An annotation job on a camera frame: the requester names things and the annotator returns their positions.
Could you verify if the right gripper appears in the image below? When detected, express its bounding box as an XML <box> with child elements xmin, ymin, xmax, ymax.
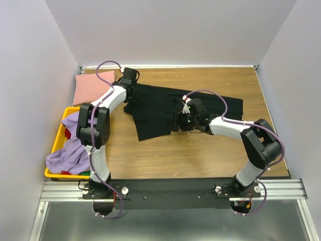
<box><xmin>168</xmin><ymin>110</ymin><xmax>199</xmax><ymax>132</ymax></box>

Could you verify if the black t-shirt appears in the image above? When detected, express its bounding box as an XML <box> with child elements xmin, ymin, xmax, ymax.
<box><xmin>123</xmin><ymin>84</ymin><xmax>243</xmax><ymax>141</ymax></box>

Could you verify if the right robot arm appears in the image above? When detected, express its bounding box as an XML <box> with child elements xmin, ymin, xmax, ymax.
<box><xmin>178</xmin><ymin>95</ymin><xmax>285</xmax><ymax>197</ymax></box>

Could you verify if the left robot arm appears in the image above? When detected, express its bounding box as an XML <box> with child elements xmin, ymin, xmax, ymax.
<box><xmin>76</xmin><ymin>67</ymin><xmax>140</xmax><ymax>198</ymax></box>

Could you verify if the pink folded t-shirt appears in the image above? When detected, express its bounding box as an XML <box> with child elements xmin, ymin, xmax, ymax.
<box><xmin>73</xmin><ymin>74</ymin><xmax>110</xmax><ymax>105</ymax></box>

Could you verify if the lavender t-shirt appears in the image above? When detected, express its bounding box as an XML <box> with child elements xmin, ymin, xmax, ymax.
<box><xmin>45</xmin><ymin>112</ymin><xmax>90</xmax><ymax>175</ymax></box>

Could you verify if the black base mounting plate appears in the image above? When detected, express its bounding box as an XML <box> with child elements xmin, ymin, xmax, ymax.
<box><xmin>78</xmin><ymin>178</ymin><xmax>261</xmax><ymax>215</ymax></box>

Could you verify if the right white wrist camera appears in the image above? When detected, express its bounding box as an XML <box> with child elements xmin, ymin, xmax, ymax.
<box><xmin>182</xmin><ymin>95</ymin><xmax>191</xmax><ymax>114</ymax></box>

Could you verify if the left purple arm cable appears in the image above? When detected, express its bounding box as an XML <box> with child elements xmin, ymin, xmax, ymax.
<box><xmin>89</xmin><ymin>60</ymin><xmax>125</xmax><ymax>181</ymax></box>

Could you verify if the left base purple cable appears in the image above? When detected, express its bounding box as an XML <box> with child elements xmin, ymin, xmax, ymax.
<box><xmin>94</xmin><ymin>183</ymin><xmax>128</xmax><ymax>219</ymax></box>

